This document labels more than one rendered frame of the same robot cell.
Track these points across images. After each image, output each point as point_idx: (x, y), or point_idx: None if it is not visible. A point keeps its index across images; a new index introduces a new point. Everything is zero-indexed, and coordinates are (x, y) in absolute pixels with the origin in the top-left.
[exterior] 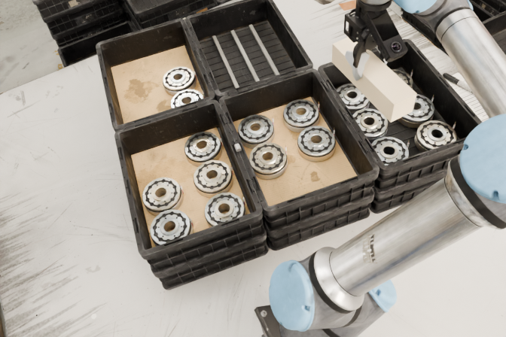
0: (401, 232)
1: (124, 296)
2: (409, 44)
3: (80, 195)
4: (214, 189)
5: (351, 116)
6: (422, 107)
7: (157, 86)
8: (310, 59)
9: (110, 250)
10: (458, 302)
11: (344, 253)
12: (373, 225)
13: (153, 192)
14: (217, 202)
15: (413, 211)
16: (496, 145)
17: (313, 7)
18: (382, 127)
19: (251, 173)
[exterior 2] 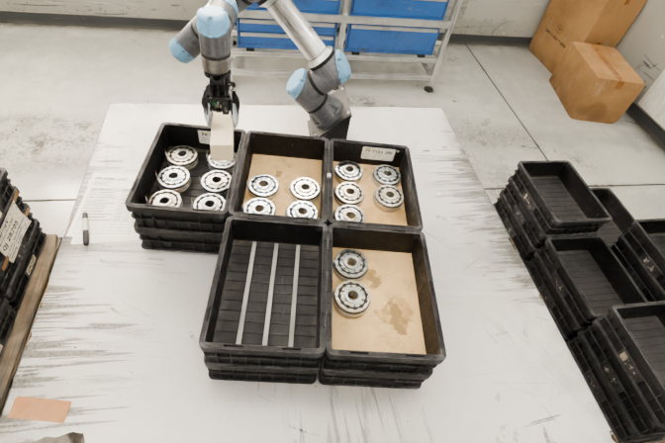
0: (301, 13)
1: (420, 196)
2: (131, 198)
3: (455, 275)
4: (351, 182)
5: (235, 165)
6: (170, 172)
7: (375, 310)
8: (182, 331)
9: (428, 223)
10: (238, 128)
11: (319, 41)
12: (305, 31)
13: (395, 195)
14: (351, 174)
15: (295, 8)
16: None
17: (101, 434)
18: (211, 174)
19: (327, 159)
